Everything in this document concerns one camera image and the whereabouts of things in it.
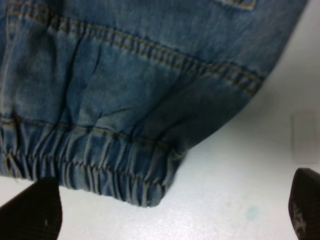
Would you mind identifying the children's blue denim shorts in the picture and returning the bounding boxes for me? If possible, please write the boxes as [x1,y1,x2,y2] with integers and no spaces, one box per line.
[0,0,306,207]

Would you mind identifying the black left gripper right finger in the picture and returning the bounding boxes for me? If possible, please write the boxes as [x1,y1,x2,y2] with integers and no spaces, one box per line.
[288,168,320,240]

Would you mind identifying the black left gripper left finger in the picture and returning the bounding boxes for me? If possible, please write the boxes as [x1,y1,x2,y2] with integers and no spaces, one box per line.
[0,177,62,240]

